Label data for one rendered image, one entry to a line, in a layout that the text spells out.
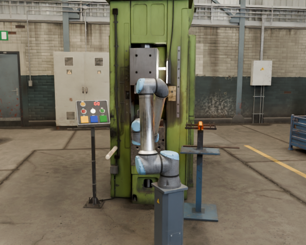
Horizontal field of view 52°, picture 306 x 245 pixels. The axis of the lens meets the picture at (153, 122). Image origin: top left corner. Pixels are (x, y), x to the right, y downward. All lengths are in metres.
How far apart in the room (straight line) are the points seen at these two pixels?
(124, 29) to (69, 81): 5.31
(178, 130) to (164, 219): 1.38
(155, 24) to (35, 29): 6.41
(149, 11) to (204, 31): 6.30
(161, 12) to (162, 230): 2.29
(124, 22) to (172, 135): 1.39
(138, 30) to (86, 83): 5.27
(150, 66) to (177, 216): 1.66
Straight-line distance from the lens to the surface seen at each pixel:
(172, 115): 3.63
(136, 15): 3.70
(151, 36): 3.64
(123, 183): 3.88
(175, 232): 2.64
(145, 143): 2.40
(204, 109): 9.88
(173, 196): 2.50
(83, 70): 8.79
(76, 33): 9.53
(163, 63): 3.95
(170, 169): 2.46
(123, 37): 3.68
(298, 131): 6.74
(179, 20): 3.65
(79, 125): 3.38
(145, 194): 3.67
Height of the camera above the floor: 1.46
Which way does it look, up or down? 8 degrees down
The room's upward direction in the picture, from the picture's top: straight up
